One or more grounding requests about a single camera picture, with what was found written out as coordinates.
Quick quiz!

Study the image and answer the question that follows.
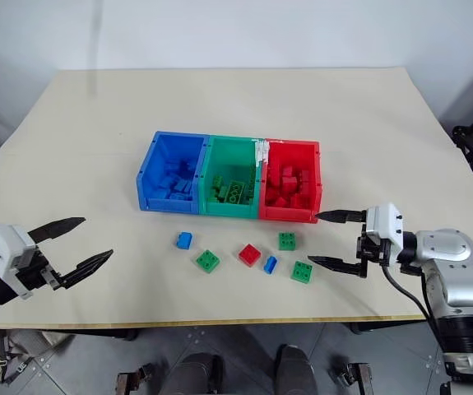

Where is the white tape strip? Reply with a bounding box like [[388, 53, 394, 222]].
[[252, 138, 272, 166]]

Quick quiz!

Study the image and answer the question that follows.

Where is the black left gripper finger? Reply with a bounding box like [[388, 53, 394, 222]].
[[52, 249, 115, 291], [26, 216, 87, 246]]

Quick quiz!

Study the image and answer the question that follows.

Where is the black table caster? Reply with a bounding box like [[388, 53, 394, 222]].
[[329, 361, 373, 395], [116, 363, 155, 395]]

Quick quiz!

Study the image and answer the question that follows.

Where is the grey bag with straps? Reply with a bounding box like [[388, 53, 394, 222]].
[[0, 328, 77, 384]]

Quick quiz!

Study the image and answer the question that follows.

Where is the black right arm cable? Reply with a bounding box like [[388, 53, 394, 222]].
[[378, 262, 443, 331]]

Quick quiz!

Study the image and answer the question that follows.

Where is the dark rounded shape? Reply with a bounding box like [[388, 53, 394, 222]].
[[274, 344, 320, 395]]

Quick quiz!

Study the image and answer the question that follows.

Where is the green plastic bin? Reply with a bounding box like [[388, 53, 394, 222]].
[[197, 135, 268, 219]]

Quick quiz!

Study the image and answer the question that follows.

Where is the black table bracket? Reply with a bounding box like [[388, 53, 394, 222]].
[[348, 322, 386, 335]]

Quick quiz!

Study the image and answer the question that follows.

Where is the blue plastic bin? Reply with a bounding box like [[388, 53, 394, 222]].
[[136, 131, 209, 216]]

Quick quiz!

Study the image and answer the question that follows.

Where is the red plastic bin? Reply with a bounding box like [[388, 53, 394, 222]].
[[257, 138, 324, 224]]

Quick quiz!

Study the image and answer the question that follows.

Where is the long green toy brick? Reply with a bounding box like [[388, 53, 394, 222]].
[[225, 180, 248, 205]]

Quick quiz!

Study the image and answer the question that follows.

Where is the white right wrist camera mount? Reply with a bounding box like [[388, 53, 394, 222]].
[[364, 202, 406, 263]]

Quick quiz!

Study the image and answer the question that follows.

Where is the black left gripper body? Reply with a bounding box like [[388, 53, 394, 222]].
[[13, 245, 63, 292]]

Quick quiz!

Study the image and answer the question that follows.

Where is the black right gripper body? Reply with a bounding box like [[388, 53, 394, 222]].
[[355, 224, 392, 279]]

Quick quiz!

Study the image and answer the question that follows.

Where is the green four-stud toy brick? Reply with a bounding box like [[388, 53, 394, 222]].
[[290, 260, 316, 285], [195, 249, 223, 274], [277, 231, 298, 252]]

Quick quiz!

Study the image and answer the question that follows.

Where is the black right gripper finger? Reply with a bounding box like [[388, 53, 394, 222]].
[[307, 254, 365, 278], [314, 209, 369, 225]]

